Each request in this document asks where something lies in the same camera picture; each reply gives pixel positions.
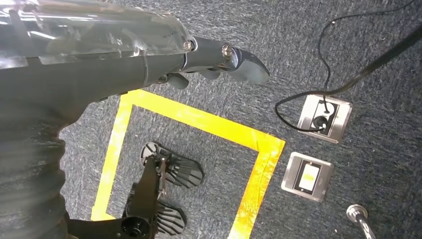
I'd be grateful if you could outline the yellow floor tape square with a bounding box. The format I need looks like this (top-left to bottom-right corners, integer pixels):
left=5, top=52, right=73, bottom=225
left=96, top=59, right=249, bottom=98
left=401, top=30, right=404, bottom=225
left=91, top=89, right=286, bottom=239

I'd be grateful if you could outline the black robot leg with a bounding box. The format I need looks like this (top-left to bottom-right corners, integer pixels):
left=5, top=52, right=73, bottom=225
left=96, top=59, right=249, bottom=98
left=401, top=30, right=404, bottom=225
left=66, top=156, right=168, bottom=239

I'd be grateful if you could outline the black ribbed robot foot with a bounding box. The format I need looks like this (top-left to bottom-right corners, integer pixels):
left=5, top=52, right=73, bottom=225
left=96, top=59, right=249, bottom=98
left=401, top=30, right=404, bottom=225
left=140, top=141, right=205, bottom=189
left=123, top=183, right=187, bottom=237

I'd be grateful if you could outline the steel floor socket yellow label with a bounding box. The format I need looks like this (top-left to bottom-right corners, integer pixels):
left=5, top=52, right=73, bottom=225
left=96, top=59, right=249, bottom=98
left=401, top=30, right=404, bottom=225
left=281, top=151, right=334, bottom=203

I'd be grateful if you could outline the steel floor socket with plugs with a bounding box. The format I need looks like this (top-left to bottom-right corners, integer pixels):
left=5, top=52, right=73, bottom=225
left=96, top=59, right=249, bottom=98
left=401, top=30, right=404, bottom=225
left=297, top=94, right=353, bottom=144

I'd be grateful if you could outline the chrome stool base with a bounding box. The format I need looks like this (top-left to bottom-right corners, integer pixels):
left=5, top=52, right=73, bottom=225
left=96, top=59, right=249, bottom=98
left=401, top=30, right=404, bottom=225
left=346, top=204, right=377, bottom=239

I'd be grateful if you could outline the thick black power cord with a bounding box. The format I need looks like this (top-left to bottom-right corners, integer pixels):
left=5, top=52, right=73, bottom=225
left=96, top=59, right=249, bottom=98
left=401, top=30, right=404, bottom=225
left=274, top=24, right=422, bottom=133

